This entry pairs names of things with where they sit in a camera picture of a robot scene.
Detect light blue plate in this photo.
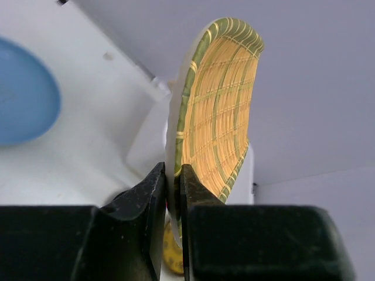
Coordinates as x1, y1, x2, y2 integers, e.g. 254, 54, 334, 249
1, 37, 62, 146

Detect yellow patterned plate upper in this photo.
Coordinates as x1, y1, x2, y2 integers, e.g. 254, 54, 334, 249
162, 221, 184, 275

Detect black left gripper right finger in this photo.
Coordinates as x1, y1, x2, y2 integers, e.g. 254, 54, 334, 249
180, 165, 356, 281

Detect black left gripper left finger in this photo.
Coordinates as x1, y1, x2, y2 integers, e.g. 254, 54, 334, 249
1, 162, 165, 280

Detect rectangular woven bamboo plate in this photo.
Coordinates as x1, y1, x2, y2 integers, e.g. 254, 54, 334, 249
165, 18, 264, 245

